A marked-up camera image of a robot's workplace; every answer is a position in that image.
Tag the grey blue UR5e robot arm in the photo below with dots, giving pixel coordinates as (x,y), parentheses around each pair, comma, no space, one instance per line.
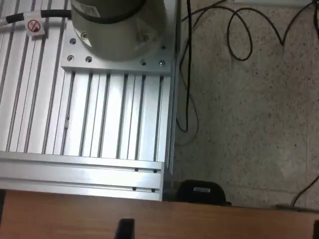
(117,32)

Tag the aluminium profile robot stand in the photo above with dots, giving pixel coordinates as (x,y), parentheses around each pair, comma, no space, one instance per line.
(112,112)

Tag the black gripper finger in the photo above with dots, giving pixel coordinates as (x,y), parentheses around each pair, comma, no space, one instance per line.
(316,230)
(124,230)

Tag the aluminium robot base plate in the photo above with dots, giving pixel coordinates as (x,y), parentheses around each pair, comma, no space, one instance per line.
(74,63)

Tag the white warning tag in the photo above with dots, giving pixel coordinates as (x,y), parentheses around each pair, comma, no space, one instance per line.
(35,26)

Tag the black device with label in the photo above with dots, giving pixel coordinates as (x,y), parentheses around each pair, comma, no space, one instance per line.
(199,196)

